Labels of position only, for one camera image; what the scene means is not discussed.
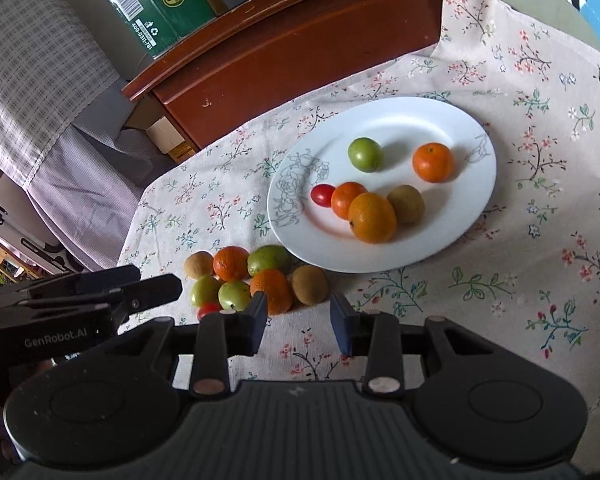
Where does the wooden cabinet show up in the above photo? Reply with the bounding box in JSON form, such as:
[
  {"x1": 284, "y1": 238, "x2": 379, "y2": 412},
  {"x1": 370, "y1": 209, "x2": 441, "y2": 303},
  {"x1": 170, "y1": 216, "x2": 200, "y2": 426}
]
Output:
[{"x1": 123, "y1": 0, "x2": 442, "y2": 148}]

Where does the green jujube front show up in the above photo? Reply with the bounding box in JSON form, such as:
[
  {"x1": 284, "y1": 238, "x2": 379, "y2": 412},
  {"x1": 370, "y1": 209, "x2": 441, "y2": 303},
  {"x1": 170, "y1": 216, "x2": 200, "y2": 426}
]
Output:
[{"x1": 348, "y1": 138, "x2": 384, "y2": 172}]

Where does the red cherry tomato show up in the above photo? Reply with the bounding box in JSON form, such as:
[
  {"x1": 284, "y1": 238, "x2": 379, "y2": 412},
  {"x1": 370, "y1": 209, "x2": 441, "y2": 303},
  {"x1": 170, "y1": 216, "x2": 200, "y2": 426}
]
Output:
[
  {"x1": 310, "y1": 183, "x2": 336, "y2": 208},
  {"x1": 197, "y1": 301, "x2": 223, "y2": 321}
]

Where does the brown kiwi front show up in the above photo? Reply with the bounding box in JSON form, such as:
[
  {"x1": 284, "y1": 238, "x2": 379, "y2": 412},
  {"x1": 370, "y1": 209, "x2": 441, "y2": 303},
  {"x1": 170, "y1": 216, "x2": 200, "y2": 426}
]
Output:
[{"x1": 387, "y1": 184, "x2": 426, "y2": 226}]

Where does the white plate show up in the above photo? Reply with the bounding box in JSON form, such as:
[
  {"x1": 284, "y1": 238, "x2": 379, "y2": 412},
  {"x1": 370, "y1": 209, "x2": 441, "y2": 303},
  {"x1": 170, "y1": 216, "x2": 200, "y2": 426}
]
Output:
[{"x1": 266, "y1": 96, "x2": 498, "y2": 274}]

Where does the large orange mandarin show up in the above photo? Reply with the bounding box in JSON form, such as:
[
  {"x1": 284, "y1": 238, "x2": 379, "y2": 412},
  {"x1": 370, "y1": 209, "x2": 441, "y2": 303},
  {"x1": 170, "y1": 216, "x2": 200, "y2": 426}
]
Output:
[{"x1": 348, "y1": 192, "x2": 398, "y2": 244}]

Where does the floral tablecloth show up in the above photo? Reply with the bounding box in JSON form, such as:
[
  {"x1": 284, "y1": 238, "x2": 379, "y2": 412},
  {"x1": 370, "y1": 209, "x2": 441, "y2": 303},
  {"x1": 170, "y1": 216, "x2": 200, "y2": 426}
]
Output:
[{"x1": 119, "y1": 0, "x2": 600, "y2": 471}]

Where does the cardboard box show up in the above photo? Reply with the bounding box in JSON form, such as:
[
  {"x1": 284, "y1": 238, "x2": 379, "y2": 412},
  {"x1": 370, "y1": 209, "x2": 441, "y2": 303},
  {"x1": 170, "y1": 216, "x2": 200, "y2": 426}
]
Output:
[{"x1": 124, "y1": 96, "x2": 198, "y2": 165}]

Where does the checked grey cloth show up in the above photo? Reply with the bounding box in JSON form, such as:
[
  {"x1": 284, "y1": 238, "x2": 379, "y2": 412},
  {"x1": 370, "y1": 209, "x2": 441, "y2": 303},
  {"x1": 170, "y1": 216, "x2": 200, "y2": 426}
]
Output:
[{"x1": 0, "y1": 0, "x2": 173, "y2": 270}]

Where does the orange mandarin front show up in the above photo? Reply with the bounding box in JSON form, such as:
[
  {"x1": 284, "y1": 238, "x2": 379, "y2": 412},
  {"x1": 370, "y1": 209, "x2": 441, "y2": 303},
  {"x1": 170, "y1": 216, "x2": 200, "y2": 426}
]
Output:
[{"x1": 412, "y1": 142, "x2": 454, "y2": 183}]

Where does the brown kiwi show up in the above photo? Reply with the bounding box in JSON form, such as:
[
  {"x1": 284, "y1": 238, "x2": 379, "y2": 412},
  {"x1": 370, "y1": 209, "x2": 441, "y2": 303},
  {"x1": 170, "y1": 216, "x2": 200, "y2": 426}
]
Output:
[
  {"x1": 290, "y1": 264, "x2": 329, "y2": 306},
  {"x1": 184, "y1": 250, "x2": 213, "y2": 280},
  {"x1": 387, "y1": 184, "x2": 426, "y2": 226}
]

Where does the green jujube top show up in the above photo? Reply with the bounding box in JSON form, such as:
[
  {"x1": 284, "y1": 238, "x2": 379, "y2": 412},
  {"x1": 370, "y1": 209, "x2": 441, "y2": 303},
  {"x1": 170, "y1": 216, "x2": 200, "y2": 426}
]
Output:
[{"x1": 247, "y1": 245, "x2": 292, "y2": 276}]

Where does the small green jujube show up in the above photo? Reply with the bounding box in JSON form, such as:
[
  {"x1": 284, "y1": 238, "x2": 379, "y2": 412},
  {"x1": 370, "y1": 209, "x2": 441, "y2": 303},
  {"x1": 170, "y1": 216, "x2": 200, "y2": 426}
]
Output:
[{"x1": 190, "y1": 275, "x2": 222, "y2": 308}]

